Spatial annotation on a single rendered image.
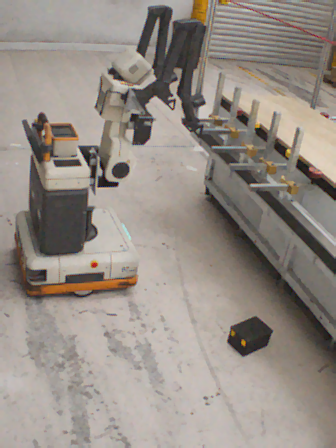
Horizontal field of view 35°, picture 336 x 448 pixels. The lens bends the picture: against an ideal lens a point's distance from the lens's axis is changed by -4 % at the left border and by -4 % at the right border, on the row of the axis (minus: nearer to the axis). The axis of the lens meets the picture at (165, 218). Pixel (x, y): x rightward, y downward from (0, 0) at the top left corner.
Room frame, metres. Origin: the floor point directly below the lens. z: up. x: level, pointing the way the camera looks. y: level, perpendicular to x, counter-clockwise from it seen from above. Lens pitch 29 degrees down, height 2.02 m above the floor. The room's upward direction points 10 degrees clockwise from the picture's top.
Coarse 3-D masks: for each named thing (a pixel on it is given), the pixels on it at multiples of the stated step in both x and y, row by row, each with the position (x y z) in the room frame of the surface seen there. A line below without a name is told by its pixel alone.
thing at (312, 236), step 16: (208, 128) 3.80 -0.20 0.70; (208, 144) 3.65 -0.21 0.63; (224, 144) 3.49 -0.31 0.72; (224, 160) 3.41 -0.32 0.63; (240, 160) 3.27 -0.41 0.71; (240, 176) 3.20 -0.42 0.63; (256, 176) 3.08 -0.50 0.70; (256, 192) 3.00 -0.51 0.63; (272, 192) 2.89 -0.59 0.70; (272, 208) 2.82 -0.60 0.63; (288, 208) 2.72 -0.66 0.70; (288, 224) 2.65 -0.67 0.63; (304, 224) 2.56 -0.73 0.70; (304, 240) 2.50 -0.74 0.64; (320, 240) 2.41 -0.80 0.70; (320, 256) 2.35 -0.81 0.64
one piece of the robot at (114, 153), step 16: (112, 80) 2.78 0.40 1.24; (112, 96) 2.72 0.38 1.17; (112, 112) 2.78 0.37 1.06; (112, 128) 2.80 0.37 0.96; (112, 144) 2.76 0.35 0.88; (128, 144) 2.79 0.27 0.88; (112, 160) 2.76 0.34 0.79; (128, 160) 2.80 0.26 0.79; (112, 176) 2.76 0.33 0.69; (128, 176) 2.80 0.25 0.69
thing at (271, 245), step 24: (240, 120) 3.79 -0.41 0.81; (264, 144) 3.45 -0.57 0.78; (216, 168) 4.04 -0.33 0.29; (216, 192) 3.91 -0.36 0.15; (240, 192) 3.66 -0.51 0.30; (312, 192) 2.90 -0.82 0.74; (240, 216) 3.55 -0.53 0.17; (264, 216) 3.33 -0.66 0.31; (312, 216) 2.84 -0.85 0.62; (264, 240) 3.26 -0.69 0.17; (288, 240) 2.98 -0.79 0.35; (264, 264) 3.18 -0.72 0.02; (288, 264) 2.93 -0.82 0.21; (312, 264) 2.77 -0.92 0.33; (288, 288) 2.89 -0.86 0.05; (312, 288) 2.71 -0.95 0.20; (312, 312) 2.61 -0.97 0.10
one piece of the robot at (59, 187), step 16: (48, 128) 2.59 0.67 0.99; (32, 160) 2.84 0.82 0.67; (48, 160) 2.55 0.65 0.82; (64, 160) 2.61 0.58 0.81; (80, 160) 2.64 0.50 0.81; (32, 176) 2.82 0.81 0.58; (48, 176) 2.45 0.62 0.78; (64, 176) 2.49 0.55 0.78; (80, 176) 2.52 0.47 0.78; (32, 192) 2.78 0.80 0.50; (48, 192) 2.47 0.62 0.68; (64, 192) 2.50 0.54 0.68; (80, 192) 2.53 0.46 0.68; (32, 208) 2.76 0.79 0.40; (48, 208) 2.46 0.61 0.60; (64, 208) 2.49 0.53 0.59; (80, 208) 2.53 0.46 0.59; (48, 224) 2.46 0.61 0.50; (64, 224) 2.49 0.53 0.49; (80, 224) 2.53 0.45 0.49; (48, 240) 2.46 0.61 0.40; (64, 240) 2.50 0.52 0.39; (80, 240) 2.54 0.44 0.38
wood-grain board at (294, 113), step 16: (224, 96) 4.04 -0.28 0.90; (240, 96) 4.12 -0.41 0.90; (256, 96) 4.21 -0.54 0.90; (272, 96) 4.31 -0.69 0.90; (288, 96) 4.40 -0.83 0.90; (272, 112) 3.84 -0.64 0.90; (288, 112) 3.93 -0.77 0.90; (304, 112) 4.02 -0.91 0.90; (288, 128) 3.53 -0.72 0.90; (304, 128) 3.61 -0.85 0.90; (320, 128) 3.69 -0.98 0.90; (288, 144) 3.21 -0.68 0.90; (304, 144) 3.27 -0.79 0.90; (320, 144) 3.33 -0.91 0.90; (304, 160) 3.02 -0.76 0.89; (320, 160) 3.03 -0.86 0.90
